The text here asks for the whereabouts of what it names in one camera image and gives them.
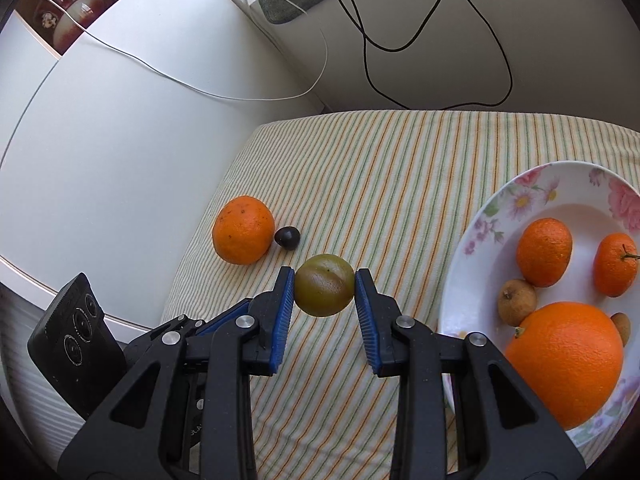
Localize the dark plum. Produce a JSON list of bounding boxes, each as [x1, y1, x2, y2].
[[273, 226, 300, 250]]

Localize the brown longan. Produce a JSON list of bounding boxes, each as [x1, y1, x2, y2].
[[497, 280, 538, 326], [611, 312, 631, 346]]

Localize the red white vase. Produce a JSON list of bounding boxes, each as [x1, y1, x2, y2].
[[34, 0, 106, 54]]

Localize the green-brown plum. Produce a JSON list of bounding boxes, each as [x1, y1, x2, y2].
[[294, 254, 355, 318]]

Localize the black cable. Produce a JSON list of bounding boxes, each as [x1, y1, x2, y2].
[[333, 0, 514, 111]]

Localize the floral white plate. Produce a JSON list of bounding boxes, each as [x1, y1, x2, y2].
[[438, 160, 639, 460]]

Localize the white cable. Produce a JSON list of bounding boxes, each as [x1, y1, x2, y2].
[[27, 0, 330, 103]]

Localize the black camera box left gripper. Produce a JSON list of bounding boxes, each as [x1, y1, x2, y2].
[[27, 273, 128, 419]]

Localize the small mandarin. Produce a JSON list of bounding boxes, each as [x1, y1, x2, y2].
[[593, 232, 639, 298]]

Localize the large orange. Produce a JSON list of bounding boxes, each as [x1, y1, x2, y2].
[[212, 195, 274, 266], [504, 301, 624, 430]]

